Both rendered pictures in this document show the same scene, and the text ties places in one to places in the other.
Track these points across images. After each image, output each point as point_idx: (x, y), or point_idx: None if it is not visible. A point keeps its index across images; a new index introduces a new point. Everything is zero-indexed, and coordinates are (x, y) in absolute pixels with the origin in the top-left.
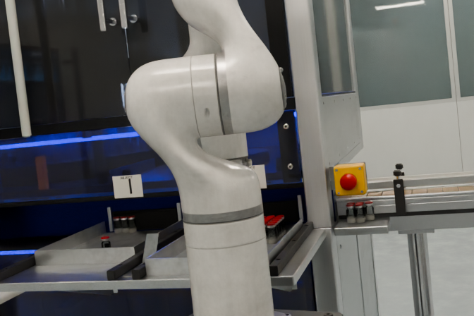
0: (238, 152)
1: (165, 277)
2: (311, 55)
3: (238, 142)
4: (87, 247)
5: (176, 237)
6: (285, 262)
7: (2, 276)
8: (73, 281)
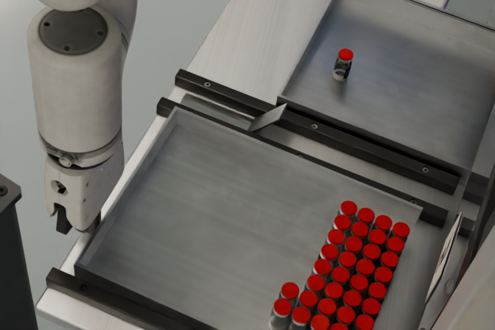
0: (39, 126)
1: (146, 144)
2: (485, 267)
3: (39, 116)
4: (425, 48)
5: (409, 173)
6: (96, 305)
7: None
8: (204, 40)
